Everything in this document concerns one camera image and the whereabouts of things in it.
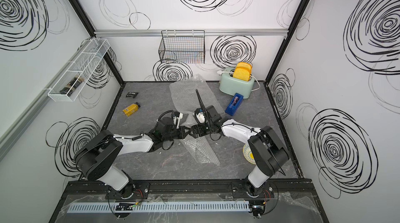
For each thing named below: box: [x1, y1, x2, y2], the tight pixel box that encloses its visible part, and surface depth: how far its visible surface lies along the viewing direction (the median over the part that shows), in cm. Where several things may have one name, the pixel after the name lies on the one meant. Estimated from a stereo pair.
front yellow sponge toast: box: [232, 67, 251, 82], surface depth 101 cm
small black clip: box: [125, 91, 139, 99], surface depth 113 cm
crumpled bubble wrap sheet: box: [169, 73, 224, 128], surface depth 114 cm
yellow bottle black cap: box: [122, 102, 141, 117], surface depth 103 cm
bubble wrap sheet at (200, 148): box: [181, 126, 221, 166], surface depth 84 cm
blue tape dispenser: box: [225, 92, 244, 117], surface depth 104 cm
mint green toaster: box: [218, 72, 255, 99], surface depth 104 cm
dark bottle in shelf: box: [59, 76, 84, 97], surface depth 69 cm
